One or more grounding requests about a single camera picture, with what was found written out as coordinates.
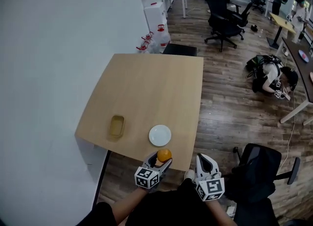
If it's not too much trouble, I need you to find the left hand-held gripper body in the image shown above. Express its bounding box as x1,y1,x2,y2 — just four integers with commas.
134,161,167,193

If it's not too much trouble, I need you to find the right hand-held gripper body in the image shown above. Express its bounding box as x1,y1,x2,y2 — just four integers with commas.
195,167,225,202

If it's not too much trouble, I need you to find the orange round food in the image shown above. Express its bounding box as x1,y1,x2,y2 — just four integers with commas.
157,148,173,163

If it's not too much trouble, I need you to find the white round plate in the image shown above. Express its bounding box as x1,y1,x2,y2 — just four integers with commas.
149,124,172,147

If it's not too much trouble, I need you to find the person's right forearm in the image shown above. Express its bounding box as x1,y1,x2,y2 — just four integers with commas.
204,199,238,226

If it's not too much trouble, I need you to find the person's left forearm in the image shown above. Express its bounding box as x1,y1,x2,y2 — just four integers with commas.
107,187,150,224

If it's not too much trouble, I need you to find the blue plate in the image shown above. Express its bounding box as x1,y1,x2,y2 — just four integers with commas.
298,49,310,63

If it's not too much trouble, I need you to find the person's white shoe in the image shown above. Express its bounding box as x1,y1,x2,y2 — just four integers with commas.
183,169,196,184

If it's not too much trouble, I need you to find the person's black clothing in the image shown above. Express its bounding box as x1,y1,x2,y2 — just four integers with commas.
75,178,237,226

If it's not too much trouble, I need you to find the black table leg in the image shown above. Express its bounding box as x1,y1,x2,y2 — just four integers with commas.
92,150,111,210

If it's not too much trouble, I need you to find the yellow rectangular container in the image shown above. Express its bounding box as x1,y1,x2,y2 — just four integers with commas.
107,114,126,143

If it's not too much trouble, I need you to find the black mesh office chair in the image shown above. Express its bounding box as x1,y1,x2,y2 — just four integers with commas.
224,143,301,226

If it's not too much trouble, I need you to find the white table side panel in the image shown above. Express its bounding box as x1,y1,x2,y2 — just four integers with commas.
75,136,109,184

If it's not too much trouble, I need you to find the black square stool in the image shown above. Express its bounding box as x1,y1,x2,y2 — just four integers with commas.
162,43,198,57

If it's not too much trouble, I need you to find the dark brown desk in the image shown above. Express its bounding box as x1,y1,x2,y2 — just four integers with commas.
279,36,313,126

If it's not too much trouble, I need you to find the white water dispenser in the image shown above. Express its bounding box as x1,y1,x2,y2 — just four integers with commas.
143,1,168,36

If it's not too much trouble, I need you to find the black high-back office chair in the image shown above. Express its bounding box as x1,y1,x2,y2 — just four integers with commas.
204,0,245,52

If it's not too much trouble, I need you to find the yellow desk black leg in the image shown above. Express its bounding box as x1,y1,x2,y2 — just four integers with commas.
266,12,297,50

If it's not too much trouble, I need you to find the white floor cable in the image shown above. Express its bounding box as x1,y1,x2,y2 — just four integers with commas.
278,100,297,172

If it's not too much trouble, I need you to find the clear water jug red handle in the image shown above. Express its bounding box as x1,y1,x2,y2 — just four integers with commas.
140,31,157,49
156,24,171,48
135,41,160,54

